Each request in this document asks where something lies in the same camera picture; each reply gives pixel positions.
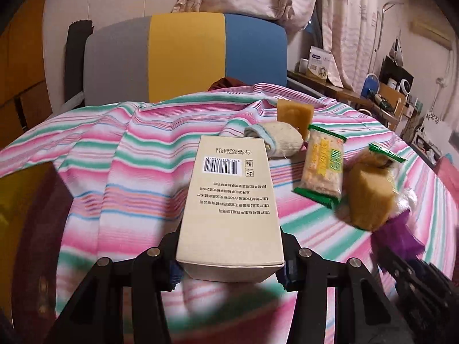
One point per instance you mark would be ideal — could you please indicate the purple packet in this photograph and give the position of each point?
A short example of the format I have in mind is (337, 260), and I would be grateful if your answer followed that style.
(400, 234)

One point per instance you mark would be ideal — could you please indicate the black monitor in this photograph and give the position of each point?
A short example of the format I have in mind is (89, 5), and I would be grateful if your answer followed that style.
(392, 70)

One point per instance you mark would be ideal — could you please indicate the blue round fan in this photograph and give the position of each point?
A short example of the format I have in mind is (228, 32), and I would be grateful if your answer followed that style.
(371, 86)

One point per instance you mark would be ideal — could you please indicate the striped bed sheet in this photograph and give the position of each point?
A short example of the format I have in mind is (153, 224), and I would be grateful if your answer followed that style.
(143, 157)

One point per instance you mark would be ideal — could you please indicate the dark red cloth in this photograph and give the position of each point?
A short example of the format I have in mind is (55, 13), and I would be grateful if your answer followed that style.
(226, 83)

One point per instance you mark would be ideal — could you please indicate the rolled beige cloth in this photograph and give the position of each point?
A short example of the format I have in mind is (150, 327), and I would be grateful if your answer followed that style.
(278, 139)

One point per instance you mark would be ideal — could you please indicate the white printed carton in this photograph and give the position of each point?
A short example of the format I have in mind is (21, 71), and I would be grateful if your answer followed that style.
(319, 62)

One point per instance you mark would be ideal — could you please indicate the wooden wardrobe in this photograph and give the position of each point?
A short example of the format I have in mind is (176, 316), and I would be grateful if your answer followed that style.
(21, 64)

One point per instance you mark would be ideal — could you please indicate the white crumpled plastic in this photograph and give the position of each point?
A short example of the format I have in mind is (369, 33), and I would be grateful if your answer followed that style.
(407, 200)

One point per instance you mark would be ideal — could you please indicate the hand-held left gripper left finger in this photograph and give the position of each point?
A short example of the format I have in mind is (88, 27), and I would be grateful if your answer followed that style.
(171, 270)

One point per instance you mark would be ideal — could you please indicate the wall air conditioner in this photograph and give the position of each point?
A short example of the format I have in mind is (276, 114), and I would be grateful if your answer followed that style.
(430, 32)

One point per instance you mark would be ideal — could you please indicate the yellow sponge block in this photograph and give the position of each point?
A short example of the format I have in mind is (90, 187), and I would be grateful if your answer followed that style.
(296, 114)

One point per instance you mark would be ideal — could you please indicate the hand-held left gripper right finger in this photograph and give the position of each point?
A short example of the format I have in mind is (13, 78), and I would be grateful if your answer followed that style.
(287, 274)

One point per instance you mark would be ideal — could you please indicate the grey yellow blue chair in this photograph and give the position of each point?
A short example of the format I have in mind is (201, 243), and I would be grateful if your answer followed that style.
(186, 53)

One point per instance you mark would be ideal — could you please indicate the pink striped curtain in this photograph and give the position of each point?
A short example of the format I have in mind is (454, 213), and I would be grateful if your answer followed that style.
(348, 25)

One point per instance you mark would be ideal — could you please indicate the wooden desk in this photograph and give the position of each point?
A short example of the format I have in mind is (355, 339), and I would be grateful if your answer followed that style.
(344, 95)

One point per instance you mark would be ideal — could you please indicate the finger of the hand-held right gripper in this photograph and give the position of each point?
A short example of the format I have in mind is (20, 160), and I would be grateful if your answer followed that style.
(401, 265)

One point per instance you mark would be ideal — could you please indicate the green snack packet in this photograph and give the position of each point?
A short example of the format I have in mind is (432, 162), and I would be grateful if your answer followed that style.
(387, 154)
(321, 166)

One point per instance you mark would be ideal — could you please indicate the beige cardboard box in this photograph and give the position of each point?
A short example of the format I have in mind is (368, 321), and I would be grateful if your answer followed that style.
(229, 200)

